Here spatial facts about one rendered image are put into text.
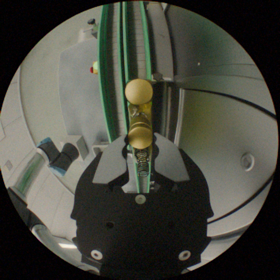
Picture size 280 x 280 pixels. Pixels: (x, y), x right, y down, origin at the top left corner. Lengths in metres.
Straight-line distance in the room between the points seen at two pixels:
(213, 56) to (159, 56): 0.25
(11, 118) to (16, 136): 0.59
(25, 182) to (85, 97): 0.57
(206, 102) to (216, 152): 0.09
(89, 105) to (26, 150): 3.37
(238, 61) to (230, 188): 0.20
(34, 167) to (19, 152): 3.17
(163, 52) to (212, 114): 0.34
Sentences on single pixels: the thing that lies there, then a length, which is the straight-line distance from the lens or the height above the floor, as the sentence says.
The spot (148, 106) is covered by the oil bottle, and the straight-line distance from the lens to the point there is 0.20.
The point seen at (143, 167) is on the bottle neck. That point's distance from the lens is 0.21.
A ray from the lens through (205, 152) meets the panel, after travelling 0.19.
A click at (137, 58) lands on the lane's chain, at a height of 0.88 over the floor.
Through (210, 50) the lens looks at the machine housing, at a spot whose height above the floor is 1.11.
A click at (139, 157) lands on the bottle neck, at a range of 0.19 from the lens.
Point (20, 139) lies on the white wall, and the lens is 3.71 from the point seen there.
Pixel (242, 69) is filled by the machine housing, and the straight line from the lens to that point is 0.18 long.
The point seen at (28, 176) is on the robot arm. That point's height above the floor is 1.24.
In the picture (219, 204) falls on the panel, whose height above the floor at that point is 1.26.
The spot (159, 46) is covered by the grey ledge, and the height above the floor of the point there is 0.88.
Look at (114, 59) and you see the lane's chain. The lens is 0.43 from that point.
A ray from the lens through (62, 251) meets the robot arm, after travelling 0.36.
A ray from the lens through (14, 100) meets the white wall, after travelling 3.86.
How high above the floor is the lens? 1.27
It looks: 58 degrees down
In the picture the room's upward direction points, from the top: 178 degrees counter-clockwise
